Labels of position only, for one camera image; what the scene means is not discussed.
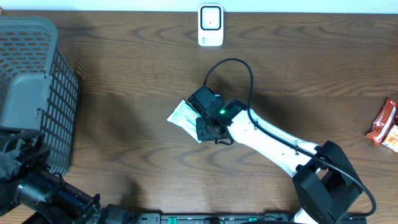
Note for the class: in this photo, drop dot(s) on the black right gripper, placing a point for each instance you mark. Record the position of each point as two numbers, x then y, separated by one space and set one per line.
201 134

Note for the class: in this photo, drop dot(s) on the teal wet wipes packet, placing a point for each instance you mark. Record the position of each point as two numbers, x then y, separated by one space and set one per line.
195 125

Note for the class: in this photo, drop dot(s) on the red Topps candy bar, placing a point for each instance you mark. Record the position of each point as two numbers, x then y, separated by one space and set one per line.
383 122

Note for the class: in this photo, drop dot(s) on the orange Kleenex tissue pack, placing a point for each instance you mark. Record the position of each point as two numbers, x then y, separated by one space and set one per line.
391 139

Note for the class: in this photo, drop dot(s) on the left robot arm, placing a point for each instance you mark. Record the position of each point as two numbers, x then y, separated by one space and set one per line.
26 180

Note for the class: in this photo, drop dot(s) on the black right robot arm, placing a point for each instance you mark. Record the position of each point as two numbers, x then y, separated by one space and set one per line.
324 179

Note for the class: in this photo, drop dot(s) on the grey plastic mesh basket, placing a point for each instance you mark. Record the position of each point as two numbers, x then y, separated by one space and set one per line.
38 88

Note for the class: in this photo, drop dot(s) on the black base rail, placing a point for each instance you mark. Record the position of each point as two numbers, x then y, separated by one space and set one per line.
217 218

